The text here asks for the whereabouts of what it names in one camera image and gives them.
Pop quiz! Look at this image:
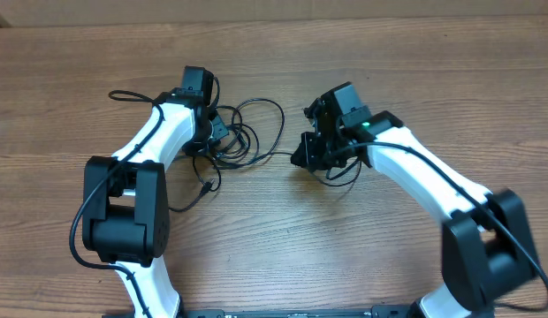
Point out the black cable bundle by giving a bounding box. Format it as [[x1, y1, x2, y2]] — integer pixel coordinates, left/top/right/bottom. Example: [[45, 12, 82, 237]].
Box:
[[167, 97, 363, 214]]

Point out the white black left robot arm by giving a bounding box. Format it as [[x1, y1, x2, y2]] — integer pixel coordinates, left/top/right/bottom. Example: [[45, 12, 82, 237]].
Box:
[[69, 66, 226, 317]]

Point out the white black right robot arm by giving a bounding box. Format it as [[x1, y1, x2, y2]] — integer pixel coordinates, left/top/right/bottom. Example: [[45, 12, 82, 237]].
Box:
[[291, 82, 541, 317]]

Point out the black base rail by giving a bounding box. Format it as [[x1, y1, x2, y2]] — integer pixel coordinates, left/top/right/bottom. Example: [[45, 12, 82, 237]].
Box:
[[101, 304, 496, 318]]

